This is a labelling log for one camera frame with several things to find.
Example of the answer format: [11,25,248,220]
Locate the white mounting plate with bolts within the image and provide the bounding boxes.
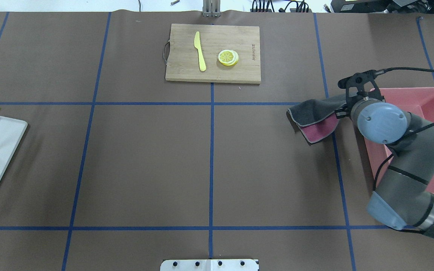
[160,259,260,271]

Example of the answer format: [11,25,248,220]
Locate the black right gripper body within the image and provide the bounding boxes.
[340,102,355,119]

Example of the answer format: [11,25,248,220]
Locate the black monitor equipment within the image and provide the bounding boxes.
[330,0,434,14]

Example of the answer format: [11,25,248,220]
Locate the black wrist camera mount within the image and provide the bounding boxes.
[338,69,385,104]

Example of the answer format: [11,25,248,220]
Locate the yellow lemon slices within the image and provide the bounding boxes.
[218,49,239,66]

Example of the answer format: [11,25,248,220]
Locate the bamboo cutting board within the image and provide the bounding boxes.
[165,23,261,84]

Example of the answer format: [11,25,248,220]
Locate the grey aluminium post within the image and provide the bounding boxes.
[202,0,222,18]

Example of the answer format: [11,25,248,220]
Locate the pink plastic bin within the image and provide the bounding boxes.
[362,87,434,194]

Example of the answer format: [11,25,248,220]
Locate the black power strip with cables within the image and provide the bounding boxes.
[249,0,312,13]

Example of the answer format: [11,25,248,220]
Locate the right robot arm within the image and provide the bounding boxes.
[335,97,434,239]

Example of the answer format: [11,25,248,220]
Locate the yellow plastic knife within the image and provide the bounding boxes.
[193,31,207,72]

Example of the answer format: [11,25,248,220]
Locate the dark grey cloth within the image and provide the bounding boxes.
[286,94,346,145]

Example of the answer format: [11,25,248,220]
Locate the black braided right cable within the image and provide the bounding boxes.
[371,67,434,234]

